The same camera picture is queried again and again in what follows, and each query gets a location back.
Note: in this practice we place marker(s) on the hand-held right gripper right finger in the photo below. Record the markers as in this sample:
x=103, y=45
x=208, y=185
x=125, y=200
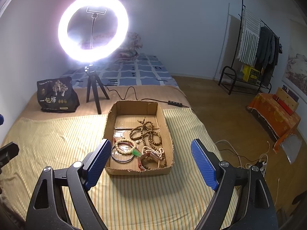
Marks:
x=203, y=165

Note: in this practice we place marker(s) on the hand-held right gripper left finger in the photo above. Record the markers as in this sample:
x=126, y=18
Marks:
x=98, y=163

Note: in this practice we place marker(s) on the cardboard box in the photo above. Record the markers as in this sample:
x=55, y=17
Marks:
x=165, y=129

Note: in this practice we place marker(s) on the silver bangle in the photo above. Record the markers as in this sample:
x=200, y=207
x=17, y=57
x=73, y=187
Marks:
x=114, y=158

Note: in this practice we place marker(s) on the bed with tan sheet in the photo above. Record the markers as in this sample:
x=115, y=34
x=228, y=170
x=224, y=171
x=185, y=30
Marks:
x=28, y=107

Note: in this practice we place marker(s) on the striped yellow cloth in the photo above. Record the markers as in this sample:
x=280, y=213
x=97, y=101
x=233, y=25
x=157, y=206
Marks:
x=60, y=134

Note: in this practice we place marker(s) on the white power strip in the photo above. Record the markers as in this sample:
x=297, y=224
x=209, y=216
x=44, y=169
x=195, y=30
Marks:
x=259, y=166

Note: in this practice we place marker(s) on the black snack bag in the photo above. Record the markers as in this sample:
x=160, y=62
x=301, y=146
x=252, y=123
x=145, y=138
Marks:
x=57, y=95

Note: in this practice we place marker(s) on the black tripod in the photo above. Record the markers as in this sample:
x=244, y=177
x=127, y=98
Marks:
x=92, y=86

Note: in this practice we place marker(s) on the orange covered low table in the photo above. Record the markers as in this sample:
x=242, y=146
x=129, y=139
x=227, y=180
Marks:
x=271, y=117

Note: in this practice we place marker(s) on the clear plastic sheet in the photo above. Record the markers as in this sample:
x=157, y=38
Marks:
x=291, y=148

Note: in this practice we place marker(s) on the black clothes rack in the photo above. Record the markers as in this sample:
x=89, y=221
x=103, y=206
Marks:
x=224, y=76

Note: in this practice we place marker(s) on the long red box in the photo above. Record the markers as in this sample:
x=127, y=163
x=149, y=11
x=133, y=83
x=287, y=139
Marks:
x=283, y=104

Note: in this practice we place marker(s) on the yellow box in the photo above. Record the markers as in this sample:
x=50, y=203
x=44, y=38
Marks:
x=250, y=73

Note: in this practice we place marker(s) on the light wooden board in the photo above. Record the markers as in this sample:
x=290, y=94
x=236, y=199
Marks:
x=291, y=103

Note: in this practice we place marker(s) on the phone clamp on stem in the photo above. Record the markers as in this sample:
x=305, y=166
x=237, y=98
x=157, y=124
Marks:
x=92, y=28

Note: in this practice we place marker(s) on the dark hanging clothes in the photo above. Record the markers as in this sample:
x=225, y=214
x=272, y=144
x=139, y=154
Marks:
x=266, y=48

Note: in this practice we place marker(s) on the striped grey towel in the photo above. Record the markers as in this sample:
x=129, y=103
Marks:
x=249, y=36

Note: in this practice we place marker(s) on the wall poster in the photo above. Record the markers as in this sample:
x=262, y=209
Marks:
x=296, y=69

